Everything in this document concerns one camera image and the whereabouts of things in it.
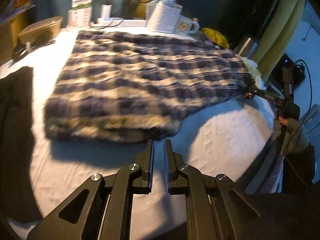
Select plaid pants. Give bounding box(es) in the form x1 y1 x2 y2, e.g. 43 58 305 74
44 30 254 144

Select right hand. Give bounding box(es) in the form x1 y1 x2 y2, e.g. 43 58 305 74
273 111 290 127

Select right yellow green curtain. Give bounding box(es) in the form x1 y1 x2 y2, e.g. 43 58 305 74
252 0 305 81

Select steel tumbler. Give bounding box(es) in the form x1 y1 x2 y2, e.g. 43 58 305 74
234 36 259 59

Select black folded garment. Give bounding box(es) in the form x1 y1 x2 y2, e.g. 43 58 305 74
1 67 42 223

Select yellow snack bag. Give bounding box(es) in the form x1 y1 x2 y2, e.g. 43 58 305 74
201 28 230 48

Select white bear mug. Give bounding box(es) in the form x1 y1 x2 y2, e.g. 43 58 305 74
175 15 200 36

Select white plastic basket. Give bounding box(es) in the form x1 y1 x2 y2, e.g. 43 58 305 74
145 0 182 34

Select tan lidded box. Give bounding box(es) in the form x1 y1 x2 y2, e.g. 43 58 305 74
17 16 63 44

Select white power strip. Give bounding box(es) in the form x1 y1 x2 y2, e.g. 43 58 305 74
91 18 147 28

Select black charger adapter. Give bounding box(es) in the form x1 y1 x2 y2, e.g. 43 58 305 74
122 1 138 20

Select green white milk carton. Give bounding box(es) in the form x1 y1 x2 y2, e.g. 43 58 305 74
67 0 93 28

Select white charger plug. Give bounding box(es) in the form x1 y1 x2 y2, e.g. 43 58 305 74
100 4 112 20

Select cardboard box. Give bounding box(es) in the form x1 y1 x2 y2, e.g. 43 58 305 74
0 12 29 64

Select snack bag with orange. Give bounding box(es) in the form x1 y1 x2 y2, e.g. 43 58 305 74
0 0 37 23

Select coiled black cable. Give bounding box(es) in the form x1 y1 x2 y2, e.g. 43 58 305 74
11 31 57 62

